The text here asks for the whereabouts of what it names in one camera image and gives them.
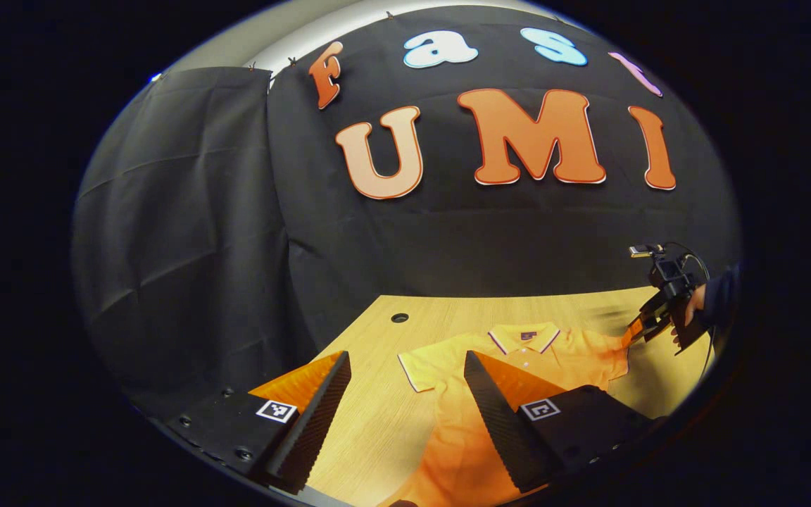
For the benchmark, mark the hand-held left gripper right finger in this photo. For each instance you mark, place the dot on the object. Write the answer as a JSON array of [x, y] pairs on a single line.
[[497, 422]]

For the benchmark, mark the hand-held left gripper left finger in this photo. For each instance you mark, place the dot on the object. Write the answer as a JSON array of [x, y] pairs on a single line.
[[321, 415]]

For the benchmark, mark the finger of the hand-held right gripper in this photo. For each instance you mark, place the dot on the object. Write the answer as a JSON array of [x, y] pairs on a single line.
[[652, 320]]

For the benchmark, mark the orange T-shirt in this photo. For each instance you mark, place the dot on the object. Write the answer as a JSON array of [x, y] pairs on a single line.
[[448, 436]]

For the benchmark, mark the black backdrop cloth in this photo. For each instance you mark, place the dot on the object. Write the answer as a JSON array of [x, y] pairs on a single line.
[[236, 211]]

